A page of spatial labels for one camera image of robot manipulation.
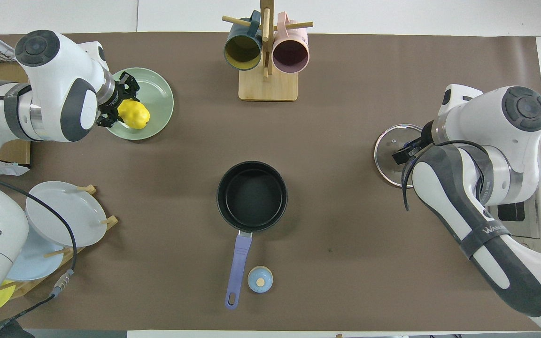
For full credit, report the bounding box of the brown table mat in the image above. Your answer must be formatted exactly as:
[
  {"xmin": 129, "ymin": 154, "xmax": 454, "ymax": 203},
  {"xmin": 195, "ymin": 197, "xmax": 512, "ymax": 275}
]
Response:
[{"xmin": 0, "ymin": 32, "xmax": 541, "ymax": 331}]

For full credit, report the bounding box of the black pot purple handle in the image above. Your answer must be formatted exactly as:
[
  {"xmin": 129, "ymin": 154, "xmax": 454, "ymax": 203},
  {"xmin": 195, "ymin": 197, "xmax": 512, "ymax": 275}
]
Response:
[{"xmin": 216, "ymin": 161, "xmax": 288, "ymax": 310}]

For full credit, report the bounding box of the yellow plate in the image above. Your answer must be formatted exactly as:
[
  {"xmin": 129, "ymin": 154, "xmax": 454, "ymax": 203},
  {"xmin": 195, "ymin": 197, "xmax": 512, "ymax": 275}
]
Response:
[{"xmin": 0, "ymin": 279, "xmax": 16, "ymax": 314}]

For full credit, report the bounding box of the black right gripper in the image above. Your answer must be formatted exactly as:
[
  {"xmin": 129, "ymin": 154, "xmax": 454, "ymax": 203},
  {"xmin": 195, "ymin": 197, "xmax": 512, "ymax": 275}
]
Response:
[{"xmin": 392, "ymin": 123, "xmax": 436, "ymax": 165}]

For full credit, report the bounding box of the dark teal mug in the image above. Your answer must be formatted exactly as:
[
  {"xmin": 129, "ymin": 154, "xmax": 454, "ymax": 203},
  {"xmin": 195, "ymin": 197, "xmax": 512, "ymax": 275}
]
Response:
[{"xmin": 224, "ymin": 10, "xmax": 263, "ymax": 71}]

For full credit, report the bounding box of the glass lid purple knob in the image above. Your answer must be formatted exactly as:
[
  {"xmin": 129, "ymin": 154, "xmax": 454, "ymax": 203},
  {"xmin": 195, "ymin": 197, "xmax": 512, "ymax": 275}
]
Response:
[{"xmin": 373, "ymin": 123, "xmax": 425, "ymax": 189}]

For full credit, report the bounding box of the wooden mug tree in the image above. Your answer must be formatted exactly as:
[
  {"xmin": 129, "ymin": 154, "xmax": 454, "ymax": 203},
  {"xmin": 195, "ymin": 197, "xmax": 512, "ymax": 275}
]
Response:
[{"xmin": 222, "ymin": 0, "xmax": 314, "ymax": 102}]

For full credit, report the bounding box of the grey plate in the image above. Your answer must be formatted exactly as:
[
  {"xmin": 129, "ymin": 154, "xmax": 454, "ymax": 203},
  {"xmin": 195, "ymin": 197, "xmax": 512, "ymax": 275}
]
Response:
[{"xmin": 25, "ymin": 181, "xmax": 108, "ymax": 248}]

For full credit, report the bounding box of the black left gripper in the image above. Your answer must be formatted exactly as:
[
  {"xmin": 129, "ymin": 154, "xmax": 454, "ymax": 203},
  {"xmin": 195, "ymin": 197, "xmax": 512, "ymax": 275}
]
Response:
[{"xmin": 95, "ymin": 71, "xmax": 140, "ymax": 129}]

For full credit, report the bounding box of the pink mug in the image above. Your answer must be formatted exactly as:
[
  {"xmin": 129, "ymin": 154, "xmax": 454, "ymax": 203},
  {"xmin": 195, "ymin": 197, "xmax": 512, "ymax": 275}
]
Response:
[{"xmin": 272, "ymin": 12, "xmax": 310, "ymax": 74}]

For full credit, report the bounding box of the light blue plate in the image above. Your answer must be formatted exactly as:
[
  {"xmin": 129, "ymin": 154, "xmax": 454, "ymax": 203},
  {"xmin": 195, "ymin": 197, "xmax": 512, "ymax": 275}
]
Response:
[{"xmin": 5, "ymin": 224, "xmax": 64, "ymax": 282}]

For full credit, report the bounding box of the wooden plate rack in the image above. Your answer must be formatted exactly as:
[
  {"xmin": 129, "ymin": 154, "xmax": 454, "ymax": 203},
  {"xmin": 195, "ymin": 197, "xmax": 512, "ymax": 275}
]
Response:
[{"xmin": 0, "ymin": 184, "xmax": 119, "ymax": 300}]

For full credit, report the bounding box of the yellow potato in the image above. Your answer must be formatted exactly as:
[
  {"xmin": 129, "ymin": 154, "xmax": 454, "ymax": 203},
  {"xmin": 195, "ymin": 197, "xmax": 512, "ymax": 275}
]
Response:
[{"xmin": 117, "ymin": 98, "xmax": 151, "ymax": 130}]

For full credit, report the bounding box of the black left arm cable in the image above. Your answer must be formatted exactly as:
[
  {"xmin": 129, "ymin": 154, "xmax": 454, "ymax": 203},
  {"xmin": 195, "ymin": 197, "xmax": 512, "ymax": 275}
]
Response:
[{"xmin": 0, "ymin": 168, "xmax": 77, "ymax": 338}]

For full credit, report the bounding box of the pale green plate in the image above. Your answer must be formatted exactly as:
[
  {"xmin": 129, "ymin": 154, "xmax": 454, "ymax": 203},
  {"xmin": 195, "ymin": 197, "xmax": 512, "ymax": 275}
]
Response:
[{"xmin": 105, "ymin": 67, "xmax": 175, "ymax": 141}]

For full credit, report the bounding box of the white crumpled paper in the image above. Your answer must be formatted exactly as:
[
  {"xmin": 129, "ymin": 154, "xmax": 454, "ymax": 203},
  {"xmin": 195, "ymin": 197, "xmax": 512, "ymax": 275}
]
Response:
[{"xmin": 0, "ymin": 160, "xmax": 31, "ymax": 177}]

